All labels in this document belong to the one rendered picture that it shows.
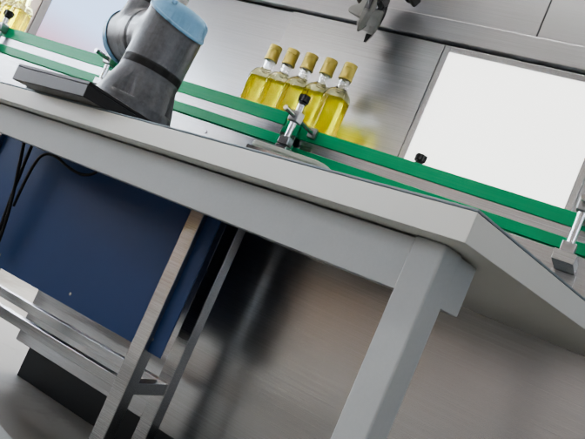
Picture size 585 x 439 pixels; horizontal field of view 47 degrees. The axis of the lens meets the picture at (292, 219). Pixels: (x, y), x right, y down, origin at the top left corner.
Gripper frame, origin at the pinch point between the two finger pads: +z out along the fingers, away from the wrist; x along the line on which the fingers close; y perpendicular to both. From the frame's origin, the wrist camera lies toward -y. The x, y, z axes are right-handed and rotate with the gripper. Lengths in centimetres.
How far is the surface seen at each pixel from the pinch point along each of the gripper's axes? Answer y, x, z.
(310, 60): 10.8, 1.2, 11.0
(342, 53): 10.4, -12.5, 1.9
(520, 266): -64, 70, 53
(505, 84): -34.4, -12.0, -0.4
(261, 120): 9.4, 12.8, 32.5
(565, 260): -64, 18, 41
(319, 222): -42, 72, 56
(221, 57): 50, -16, 11
